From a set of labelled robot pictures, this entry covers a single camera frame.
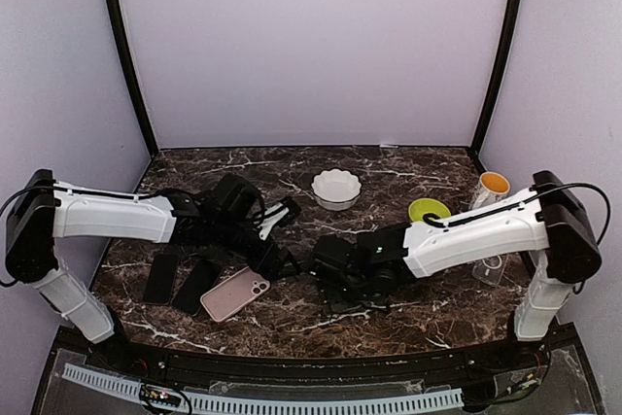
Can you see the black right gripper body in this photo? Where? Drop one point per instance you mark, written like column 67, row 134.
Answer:
column 350, row 296

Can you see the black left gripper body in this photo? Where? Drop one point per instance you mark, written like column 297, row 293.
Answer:
column 258, row 260

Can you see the pink phone case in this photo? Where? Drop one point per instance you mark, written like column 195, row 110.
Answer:
column 233, row 294

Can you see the black smartphone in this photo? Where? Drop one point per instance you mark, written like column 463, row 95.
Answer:
column 201, row 280
column 161, row 280

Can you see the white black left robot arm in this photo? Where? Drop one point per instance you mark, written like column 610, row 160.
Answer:
column 232, row 215

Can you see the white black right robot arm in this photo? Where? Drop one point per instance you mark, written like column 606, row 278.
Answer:
column 545, row 218

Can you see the clear magsafe phone case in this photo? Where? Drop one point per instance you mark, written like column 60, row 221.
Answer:
column 489, row 271

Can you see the white scalloped bowl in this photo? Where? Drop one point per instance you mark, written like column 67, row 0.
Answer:
column 336, row 190

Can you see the green bowl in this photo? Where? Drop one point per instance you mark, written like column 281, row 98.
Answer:
column 422, row 206

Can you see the white mug yellow inside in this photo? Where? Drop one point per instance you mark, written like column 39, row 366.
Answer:
column 492, row 187

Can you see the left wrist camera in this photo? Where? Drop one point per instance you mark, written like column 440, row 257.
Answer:
column 280, row 214

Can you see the black front table rail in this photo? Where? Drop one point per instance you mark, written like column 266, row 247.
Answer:
column 560, row 358

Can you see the white slotted cable duct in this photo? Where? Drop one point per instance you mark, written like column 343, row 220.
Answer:
column 231, row 398

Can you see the black left corner post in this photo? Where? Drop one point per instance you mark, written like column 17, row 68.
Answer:
column 130, row 76

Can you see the black corner post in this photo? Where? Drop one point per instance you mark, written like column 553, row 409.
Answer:
column 494, row 86
column 130, row 76

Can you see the black right corner post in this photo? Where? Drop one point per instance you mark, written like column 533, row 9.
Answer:
column 494, row 86

